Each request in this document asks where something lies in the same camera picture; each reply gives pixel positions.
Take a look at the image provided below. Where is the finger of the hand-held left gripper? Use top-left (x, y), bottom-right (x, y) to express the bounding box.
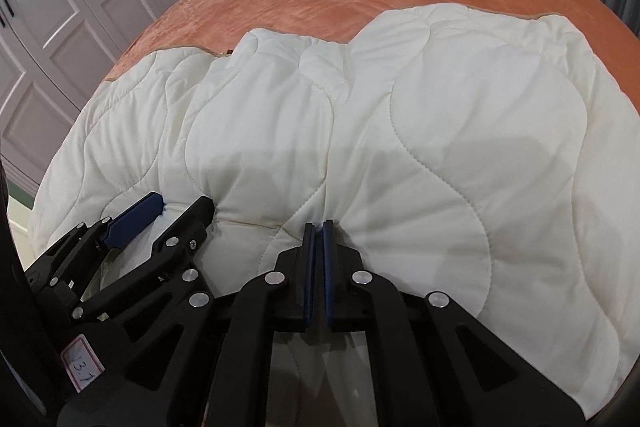
top-left (29, 192), bottom-right (166, 289)
top-left (74, 195), bottom-right (217, 324)

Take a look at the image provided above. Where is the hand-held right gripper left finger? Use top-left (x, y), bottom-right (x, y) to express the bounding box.
top-left (56, 221), bottom-right (317, 427)

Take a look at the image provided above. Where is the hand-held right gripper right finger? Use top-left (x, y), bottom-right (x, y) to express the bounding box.
top-left (322, 219), bottom-right (587, 427)

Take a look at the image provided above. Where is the white quilted jacket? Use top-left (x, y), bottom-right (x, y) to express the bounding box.
top-left (27, 2), bottom-right (640, 400)

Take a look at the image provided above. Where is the white panelled wardrobe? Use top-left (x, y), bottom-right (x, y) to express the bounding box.
top-left (0, 0), bottom-right (211, 198)

